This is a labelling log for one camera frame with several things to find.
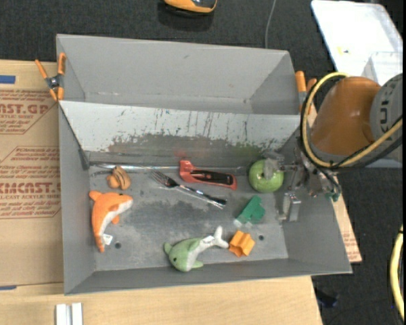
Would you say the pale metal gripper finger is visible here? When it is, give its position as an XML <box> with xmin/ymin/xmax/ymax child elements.
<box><xmin>263</xmin><ymin>157</ymin><xmax>294</xmax><ymax>179</ymax></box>
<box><xmin>276</xmin><ymin>191</ymin><xmax>302</xmax><ymax>223</ymax></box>

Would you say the green apple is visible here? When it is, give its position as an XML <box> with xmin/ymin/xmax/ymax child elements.
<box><xmin>248</xmin><ymin>158</ymin><xmax>286</xmax><ymax>194</ymax></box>

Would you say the green and white block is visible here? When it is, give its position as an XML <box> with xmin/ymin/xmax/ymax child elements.
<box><xmin>233</xmin><ymin>195</ymin><xmax>267</xmax><ymax>230</ymax></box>

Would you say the orange star-shaped block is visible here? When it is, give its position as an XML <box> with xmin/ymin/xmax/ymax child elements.
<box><xmin>228</xmin><ymin>230</ymin><xmax>256</xmax><ymax>258</ymax></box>

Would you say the red and black utility knife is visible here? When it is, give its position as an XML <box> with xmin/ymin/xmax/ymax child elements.
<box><xmin>179</xmin><ymin>159</ymin><xmax>238</xmax><ymax>191</ymax></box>

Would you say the silver metal fork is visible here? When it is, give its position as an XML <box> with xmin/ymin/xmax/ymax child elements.
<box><xmin>150</xmin><ymin>170</ymin><xmax>228</xmax><ymax>211</ymax></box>

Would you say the green toy dolphin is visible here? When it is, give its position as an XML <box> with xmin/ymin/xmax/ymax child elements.
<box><xmin>163</xmin><ymin>225</ymin><xmax>230</xmax><ymax>273</ymax></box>

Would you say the grey metal bin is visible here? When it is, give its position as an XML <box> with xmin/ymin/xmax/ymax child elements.
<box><xmin>55</xmin><ymin>34</ymin><xmax>353</xmax><ymax>296</ymax></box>

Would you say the small orange-brown plush toy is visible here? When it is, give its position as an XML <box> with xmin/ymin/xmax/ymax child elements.
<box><xmin>106</xmin><ymin>165</ymin><xmax>132</xmax><ymax>191</ymax></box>

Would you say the orange toy dolphin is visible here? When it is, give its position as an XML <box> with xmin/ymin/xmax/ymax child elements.
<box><xmin>89</xmin><ymin>190</ymin><xmax>134</xmax><ymax>254</ymax></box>

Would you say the brown cardboard board red print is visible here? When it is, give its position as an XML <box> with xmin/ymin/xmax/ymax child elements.
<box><xmin>0</xmin><ymin>58</ymin><xmax>363</xmax><ymax>289</ymax></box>

